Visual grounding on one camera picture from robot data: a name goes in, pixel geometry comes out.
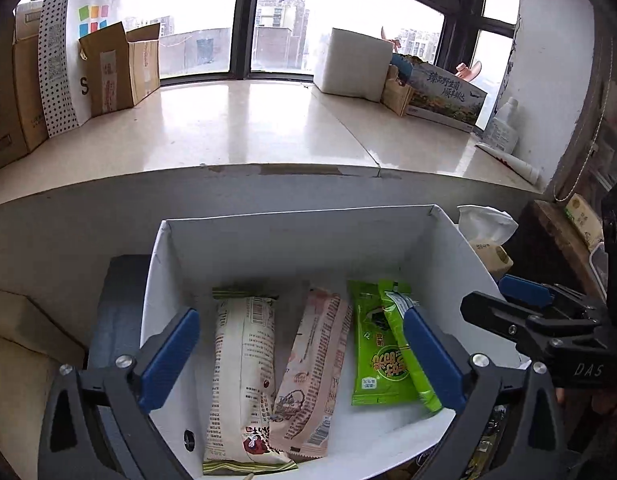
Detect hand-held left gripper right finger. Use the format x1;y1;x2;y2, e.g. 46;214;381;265
402;305;589;480

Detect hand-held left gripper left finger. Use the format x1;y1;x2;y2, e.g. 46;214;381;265
38;307;202;480

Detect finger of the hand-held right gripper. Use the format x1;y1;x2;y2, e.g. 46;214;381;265
459;291;559;356
498;274;604;321

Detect black yellow chip bag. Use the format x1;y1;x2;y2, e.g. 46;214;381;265
423;402;511;480

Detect white cardboard box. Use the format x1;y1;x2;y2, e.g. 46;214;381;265
141;204;531;480

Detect brown stone counter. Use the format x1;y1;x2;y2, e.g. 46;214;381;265
518;200;609;301

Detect wide green snack packet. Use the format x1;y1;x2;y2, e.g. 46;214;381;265
347;280;424;407

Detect narrow green snack packet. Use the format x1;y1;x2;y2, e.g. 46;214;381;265
378;280;444;413

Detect cream snack packet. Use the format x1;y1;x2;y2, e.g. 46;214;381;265
202;287;299;476

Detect blue grey fabric seat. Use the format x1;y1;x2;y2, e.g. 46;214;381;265
87;255;154;376

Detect soft tissue pack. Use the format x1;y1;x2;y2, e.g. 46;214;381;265
457;205;519;281

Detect black white-rimmed container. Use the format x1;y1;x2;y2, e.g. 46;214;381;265
591;242;609;291

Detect cream tissue box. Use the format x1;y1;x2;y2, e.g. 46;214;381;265
563;192;605;251

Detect pink snack packet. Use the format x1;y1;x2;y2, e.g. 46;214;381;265
268;287;354;463

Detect white tube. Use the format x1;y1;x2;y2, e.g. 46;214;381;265
475;142;541;185

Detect beige cardboard box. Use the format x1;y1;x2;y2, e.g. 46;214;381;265
0;287;89;461

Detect white plastic bottle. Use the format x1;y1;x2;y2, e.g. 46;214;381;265
483;97;520;156

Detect landscape printed box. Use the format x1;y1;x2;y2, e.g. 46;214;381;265
405;60;489;133

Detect pink fan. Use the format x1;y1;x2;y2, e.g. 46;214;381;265
455;60;484;83

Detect small woven box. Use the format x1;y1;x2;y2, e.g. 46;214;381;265
381;65;414;117

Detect white foam box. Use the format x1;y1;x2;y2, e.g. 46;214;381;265
313;27;394;103

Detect open brown cardboard box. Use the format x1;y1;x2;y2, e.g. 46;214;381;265
78;21;162;118

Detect tall brown cardboard box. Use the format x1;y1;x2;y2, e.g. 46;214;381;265
0;0;52;173

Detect polka dot paper bag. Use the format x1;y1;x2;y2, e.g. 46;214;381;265
37;0;82;138

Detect white shopping bag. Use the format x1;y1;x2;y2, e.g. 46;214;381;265
66;0;126;123

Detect beaded cord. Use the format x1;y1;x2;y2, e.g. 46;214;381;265
553;35;616;203

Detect black window frame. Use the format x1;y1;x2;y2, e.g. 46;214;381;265
31;0;524;83

